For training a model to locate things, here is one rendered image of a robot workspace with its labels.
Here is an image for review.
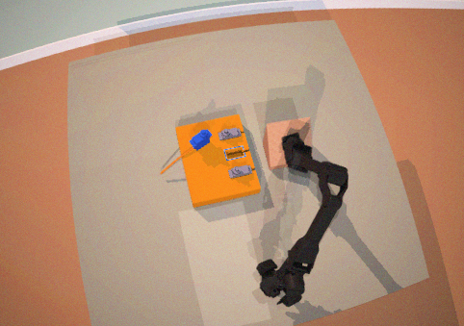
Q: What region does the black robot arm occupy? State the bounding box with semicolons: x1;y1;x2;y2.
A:
260;132;348;298

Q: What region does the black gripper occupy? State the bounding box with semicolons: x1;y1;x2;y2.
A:
256;259;302;307

